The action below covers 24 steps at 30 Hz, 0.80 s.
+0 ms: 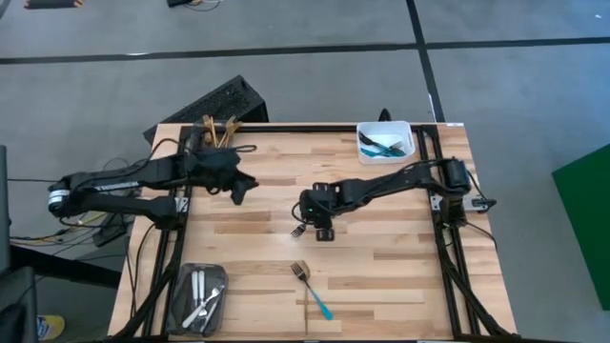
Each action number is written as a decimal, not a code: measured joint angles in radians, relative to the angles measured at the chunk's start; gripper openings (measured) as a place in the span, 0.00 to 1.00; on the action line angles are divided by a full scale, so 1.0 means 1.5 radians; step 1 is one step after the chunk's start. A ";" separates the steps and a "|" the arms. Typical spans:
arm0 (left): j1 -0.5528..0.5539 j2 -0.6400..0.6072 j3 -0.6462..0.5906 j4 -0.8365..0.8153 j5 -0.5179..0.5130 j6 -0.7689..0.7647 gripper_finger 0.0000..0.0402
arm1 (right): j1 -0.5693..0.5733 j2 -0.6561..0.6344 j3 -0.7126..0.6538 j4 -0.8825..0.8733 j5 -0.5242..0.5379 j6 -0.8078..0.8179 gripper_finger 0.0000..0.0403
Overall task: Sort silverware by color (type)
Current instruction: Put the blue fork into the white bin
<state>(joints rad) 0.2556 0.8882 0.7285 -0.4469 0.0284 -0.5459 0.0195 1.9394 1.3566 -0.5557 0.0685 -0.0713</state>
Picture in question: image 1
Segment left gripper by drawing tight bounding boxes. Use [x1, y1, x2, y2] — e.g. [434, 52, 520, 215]
[188, 146, 260, 207]

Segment grey translucent plastic bin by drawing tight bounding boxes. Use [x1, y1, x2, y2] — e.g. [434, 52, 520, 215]
[165, 262, 228, 338]
[187, 119, 234, 154]

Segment white plastic bin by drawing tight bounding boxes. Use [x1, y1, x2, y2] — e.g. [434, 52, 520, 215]
[356, 120, 417, 166]

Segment yellow and blue object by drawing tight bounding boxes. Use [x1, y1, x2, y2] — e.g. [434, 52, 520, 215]
[36, 313, 66, 341]

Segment dark upright panel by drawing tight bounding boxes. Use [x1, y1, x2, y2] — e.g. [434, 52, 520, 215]
[0, 145, 11, 275]

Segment dark grey chair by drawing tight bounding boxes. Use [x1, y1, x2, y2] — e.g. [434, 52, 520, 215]
[0, 265, 39, 343]

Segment black and orange bar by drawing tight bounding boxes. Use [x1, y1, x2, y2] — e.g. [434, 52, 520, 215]
[23, 0, 85, 10]

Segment green board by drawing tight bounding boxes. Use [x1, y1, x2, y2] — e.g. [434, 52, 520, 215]
[551, 144, 610, 312]

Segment black aluminium table frame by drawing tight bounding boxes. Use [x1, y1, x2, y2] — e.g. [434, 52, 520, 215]
[112, 122, 516, 343]

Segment yellow cable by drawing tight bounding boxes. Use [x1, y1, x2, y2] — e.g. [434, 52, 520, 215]
[71, 209, 116, 231]

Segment black device with cables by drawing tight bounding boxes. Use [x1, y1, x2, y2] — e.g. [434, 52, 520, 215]
[166, 0, 223, 11]

